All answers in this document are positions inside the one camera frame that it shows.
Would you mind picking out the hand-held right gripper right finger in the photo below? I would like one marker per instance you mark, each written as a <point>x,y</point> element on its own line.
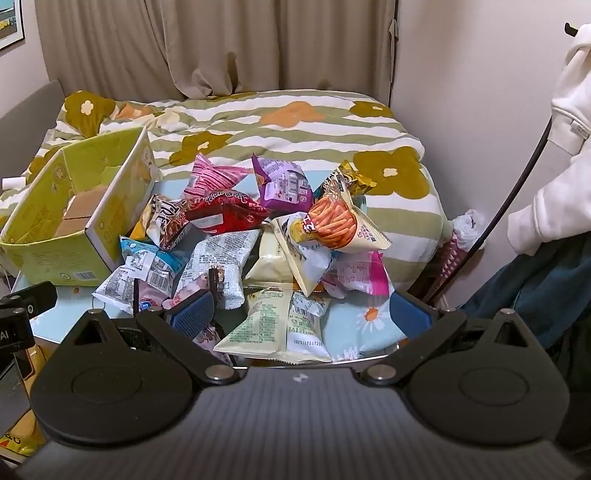
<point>410,317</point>

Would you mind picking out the red snack packet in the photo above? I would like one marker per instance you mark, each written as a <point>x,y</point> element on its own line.
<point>221,214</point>

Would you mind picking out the pink striped snack packet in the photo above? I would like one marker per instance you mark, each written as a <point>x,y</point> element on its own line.
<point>217,177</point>

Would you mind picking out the pile of snack packets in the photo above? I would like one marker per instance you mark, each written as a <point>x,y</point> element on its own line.
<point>364,323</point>

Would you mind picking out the pale pink snack packet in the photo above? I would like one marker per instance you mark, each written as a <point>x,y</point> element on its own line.
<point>184,290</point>

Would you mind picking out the dark blue garment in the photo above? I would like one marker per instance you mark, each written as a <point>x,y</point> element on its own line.
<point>531,286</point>

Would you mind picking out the white barcode snack packet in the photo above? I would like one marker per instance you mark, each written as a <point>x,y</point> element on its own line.
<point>120,286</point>

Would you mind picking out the yellow black snack packet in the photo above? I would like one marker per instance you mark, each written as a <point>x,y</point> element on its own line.
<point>353,177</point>

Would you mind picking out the purple snack packet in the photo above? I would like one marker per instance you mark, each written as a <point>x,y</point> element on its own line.
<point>284,184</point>

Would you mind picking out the green white snack packet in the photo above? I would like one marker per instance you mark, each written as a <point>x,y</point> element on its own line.
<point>268,323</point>

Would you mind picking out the framed wall picture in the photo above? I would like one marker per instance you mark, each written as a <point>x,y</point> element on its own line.
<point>9,23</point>

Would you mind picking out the orange sticks snack packet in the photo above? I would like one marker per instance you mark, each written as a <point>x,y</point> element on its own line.
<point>337,221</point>

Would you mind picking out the white plastic bag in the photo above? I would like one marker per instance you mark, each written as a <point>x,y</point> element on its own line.
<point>468,226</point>

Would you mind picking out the blue white snack packet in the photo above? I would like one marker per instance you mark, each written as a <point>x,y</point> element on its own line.
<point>147,258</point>

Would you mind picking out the grey headboard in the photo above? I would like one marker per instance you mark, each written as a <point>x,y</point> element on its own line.
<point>27,104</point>

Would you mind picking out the beige curtain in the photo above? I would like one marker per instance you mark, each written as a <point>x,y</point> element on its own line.
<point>138,46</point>

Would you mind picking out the yellow bag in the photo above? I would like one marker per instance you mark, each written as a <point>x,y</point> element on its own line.
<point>18,438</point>

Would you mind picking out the white lettered snack packet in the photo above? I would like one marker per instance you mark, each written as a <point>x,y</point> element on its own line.
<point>304,263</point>

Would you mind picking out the pale yellow snack packet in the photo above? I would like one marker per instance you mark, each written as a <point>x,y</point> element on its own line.
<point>268,263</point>

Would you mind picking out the floral striped blanket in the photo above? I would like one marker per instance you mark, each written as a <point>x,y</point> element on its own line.
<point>300,138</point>

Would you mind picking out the green cardboard box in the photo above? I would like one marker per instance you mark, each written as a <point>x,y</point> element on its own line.
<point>117,184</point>

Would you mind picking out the white grey print snack packet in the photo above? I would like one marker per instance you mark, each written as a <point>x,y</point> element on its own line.
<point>217,258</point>

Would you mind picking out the brown white snack packet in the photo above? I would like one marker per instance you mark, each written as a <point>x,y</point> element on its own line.
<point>166,221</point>

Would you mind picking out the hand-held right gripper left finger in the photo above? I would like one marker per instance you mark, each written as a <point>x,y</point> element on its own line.
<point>194,314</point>

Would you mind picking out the pink white snack packet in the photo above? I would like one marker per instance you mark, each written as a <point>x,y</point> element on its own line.
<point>358,274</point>

